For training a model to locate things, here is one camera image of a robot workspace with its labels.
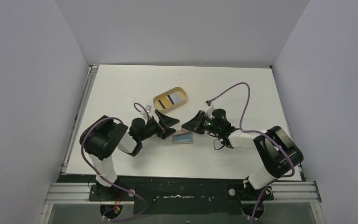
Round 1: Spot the yellow card with black stripe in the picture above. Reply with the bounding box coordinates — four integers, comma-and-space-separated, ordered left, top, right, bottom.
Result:
157, 96, 172, 110

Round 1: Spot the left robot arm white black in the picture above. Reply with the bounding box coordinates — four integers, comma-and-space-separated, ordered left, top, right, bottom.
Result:
79, 110, 180, 200

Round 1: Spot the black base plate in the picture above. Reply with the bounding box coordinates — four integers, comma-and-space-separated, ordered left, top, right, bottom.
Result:
58, 175, 274, 218

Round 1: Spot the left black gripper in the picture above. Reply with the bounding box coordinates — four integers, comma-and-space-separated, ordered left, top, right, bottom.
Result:
139, 110, 179, 142

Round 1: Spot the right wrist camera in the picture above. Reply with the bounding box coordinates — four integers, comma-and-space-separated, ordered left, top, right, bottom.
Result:
205, 100, 215, 117

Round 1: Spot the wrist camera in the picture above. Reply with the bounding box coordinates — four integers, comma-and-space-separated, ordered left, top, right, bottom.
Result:
145, 105, 151, 112
205, 100, 215, 117

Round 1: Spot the beige leather card holder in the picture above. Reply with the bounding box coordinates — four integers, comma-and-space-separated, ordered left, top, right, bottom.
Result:
172, 130, 190, 136

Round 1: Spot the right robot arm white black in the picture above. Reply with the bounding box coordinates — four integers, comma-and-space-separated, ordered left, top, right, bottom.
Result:
181, 109, 304, 199

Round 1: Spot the beige oval tray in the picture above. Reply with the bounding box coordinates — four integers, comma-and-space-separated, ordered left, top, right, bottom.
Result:
152, 87, 187, 113

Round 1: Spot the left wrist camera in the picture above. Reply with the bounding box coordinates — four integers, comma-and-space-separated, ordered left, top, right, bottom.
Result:
145, 105, 151, 112

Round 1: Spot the grey card with black stripe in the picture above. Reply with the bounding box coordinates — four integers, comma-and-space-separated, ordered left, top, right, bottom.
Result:
167, 92, 182, 105

